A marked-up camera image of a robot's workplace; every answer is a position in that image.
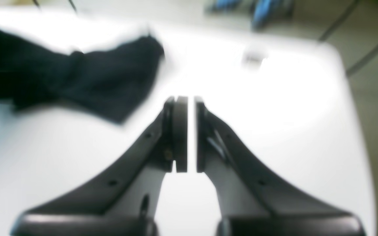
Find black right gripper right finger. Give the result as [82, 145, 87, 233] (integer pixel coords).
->
[195, 96, 366, 236]

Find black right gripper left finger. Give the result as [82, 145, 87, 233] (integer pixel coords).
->
[11, 97, 188, 236]

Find black T-shirt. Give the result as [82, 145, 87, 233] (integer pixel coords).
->
[0, 30, 164, 123]

